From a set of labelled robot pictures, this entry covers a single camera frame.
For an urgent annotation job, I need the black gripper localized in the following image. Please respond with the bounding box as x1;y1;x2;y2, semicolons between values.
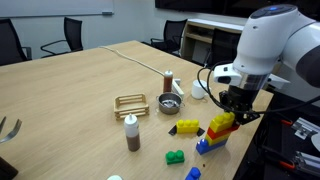
219;85;261;126

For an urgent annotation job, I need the multicolour lego stack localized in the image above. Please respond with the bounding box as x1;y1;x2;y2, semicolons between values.
195;112;241;156

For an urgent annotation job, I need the yellow lego brick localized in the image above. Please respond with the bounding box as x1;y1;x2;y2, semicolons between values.
175;119;200;135

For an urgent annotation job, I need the green lego brick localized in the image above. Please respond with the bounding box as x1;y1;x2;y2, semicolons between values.
165;149;185;166

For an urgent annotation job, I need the blue lego brick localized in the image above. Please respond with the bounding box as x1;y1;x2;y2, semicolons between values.
184;166;202;180

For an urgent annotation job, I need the white wrist sensor module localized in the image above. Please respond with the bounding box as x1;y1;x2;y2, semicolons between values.
213;63;243;86

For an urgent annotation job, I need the white ceramic mug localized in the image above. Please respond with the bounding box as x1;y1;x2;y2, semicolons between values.
191;79;210;100

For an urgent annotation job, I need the black office chair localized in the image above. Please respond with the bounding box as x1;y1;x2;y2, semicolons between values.
40;16;84;59
203;27;244;77
149;18;188;56
0;18;33;67

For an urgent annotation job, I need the small metal pot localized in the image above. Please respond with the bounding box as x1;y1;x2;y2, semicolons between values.
155;92;185;116

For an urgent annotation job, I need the brown sauce bottle white cap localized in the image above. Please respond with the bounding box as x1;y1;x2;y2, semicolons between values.
123;113;141;153
162;69;174;94

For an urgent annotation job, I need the wooden bench shelf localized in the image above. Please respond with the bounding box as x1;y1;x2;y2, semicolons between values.
181;18;248;68

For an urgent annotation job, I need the grey round disc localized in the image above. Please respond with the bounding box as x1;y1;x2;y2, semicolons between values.
310;133;320;153

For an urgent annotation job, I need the small wooden crate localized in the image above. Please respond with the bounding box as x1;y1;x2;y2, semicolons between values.
113;93;150;121

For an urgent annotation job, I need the dark brown object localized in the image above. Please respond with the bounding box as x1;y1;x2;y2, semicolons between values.
0;156;19;180

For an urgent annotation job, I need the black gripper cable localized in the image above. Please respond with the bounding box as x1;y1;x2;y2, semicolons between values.
196;60;320;115

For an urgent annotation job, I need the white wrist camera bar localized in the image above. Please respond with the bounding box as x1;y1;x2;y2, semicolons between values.
266;73;291;90

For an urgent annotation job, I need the orange handled clamp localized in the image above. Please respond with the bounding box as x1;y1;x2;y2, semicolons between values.
266;111;295;128
263;146;297;171

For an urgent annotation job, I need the aluminium extrusion bracket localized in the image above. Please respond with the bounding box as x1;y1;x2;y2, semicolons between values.
291;117;320;140

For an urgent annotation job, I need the aluminium extrusion rail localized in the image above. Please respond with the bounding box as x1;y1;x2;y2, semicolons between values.
293;151;320;175

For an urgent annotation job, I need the black wall screen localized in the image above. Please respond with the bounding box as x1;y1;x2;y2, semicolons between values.
154;0;259;20

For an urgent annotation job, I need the cream power cord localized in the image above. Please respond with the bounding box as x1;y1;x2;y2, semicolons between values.
99;45;166;77

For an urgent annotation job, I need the wall whiteboard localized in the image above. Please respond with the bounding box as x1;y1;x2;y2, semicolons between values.
0;0;115;18

